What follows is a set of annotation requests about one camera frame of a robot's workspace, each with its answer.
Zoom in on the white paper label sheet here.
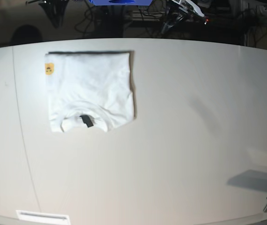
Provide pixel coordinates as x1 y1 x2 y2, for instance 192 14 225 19
16 210 71 225

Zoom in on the white printed T-shirt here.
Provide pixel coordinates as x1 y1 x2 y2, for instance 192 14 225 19
44 52 135 133

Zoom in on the blue box at top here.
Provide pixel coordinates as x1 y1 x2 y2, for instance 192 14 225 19
89 0 152 6

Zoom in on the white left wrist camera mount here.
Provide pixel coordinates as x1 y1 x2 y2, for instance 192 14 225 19
171 0 205 18

